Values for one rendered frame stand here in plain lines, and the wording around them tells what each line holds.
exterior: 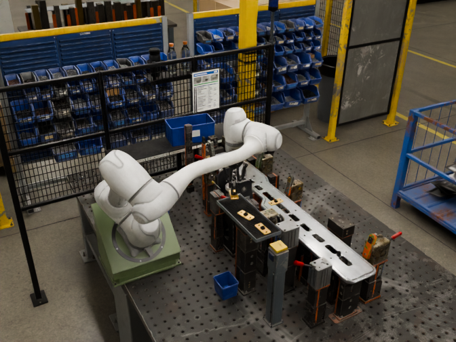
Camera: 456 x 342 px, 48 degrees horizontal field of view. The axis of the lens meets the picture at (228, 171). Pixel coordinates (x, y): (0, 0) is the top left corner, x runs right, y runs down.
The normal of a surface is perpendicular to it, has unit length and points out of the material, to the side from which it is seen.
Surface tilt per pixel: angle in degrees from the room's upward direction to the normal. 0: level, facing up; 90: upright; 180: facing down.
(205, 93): 90
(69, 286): 0
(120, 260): 44
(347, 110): 91
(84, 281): 0
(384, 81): 91
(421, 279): 0
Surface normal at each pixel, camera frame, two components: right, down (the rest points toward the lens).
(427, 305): 0.01, -0.87
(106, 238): 0.35, -0.32
